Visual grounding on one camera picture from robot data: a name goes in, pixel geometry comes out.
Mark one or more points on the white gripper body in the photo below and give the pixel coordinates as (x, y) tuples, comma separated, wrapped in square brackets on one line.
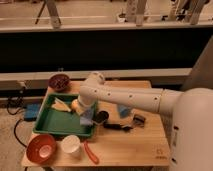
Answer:
[(79, 107)]

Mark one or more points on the blue sponge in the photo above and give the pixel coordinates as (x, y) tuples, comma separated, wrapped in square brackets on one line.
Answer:
[(86, 117)]

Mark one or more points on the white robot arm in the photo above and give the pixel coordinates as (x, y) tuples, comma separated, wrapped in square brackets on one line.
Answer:
[(192, 111)]

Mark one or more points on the dark maroon bowl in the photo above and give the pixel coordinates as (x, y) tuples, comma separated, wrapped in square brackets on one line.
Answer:
[(59, 82)]

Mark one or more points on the red bowl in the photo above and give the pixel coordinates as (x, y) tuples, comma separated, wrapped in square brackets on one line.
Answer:
[(41, 148)]

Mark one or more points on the green plastic tray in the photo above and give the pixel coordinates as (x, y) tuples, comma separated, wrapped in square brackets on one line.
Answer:
[(60, 123)]

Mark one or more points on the yellow wedge item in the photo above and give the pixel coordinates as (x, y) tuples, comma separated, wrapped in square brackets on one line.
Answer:
[(60, 105)]

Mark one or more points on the black round cup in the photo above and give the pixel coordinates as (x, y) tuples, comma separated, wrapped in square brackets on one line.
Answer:
[(100, 117)]

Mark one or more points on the white cup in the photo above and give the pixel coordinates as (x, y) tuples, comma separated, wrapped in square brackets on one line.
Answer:
[(71, 145)]

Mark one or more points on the blue box on floor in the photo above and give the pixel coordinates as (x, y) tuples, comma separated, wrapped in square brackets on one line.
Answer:
[(31, 112)]

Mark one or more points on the blue small cup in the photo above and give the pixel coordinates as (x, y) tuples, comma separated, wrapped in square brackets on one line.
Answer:
[(123, 111)]

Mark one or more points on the wooden table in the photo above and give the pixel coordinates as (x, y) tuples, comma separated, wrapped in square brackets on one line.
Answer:
[(140, 147)]

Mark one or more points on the black binder clip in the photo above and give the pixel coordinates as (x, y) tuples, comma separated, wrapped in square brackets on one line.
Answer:
[(139, 120)]

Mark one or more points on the black handled tool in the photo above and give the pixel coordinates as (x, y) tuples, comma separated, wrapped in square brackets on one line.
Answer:
[(117, 127)]

